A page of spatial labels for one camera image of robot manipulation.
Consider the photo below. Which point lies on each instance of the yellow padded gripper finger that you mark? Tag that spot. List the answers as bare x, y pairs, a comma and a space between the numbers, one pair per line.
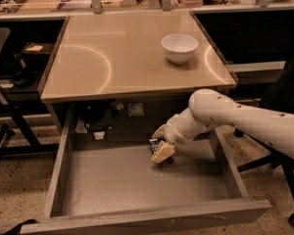
160, 132
162, 152

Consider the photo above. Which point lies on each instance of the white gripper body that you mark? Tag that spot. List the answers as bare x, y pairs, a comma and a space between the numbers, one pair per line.
171, 133

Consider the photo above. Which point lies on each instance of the blue rxbar blueberry bar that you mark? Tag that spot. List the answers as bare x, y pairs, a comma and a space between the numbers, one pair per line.
153, 145

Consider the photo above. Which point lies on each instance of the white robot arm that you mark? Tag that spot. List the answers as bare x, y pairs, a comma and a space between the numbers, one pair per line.
208, 109

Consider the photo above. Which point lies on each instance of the grey cabinet with steel top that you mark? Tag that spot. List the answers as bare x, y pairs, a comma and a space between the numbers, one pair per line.
115, 55

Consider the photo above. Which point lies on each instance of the grey open wooden drawer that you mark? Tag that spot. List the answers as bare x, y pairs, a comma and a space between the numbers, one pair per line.
113, 188

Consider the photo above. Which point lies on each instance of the white electrical outlet plate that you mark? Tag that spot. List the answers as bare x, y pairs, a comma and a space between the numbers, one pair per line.
135, 110

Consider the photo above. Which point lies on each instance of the white ceramic bowl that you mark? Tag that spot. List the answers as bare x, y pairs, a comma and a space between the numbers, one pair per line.
179, 48

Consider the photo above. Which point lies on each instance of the black office chair right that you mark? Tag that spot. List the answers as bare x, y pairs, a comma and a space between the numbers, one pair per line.
275, 159

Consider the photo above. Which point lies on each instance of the black box with label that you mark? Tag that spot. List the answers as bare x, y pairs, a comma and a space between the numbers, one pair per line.
36, 55

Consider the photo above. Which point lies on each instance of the black coiled device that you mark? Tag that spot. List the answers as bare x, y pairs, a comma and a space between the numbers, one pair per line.
13, 5

